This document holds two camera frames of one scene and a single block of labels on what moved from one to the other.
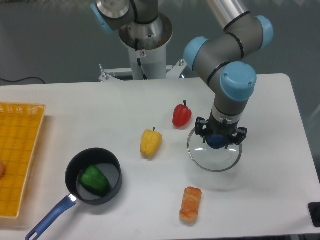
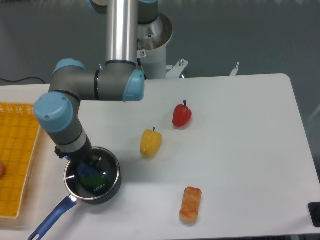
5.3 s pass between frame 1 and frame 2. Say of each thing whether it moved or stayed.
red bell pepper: stayed
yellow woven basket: stayed
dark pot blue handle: stayed
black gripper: moved
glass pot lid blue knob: moved
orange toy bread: stayed
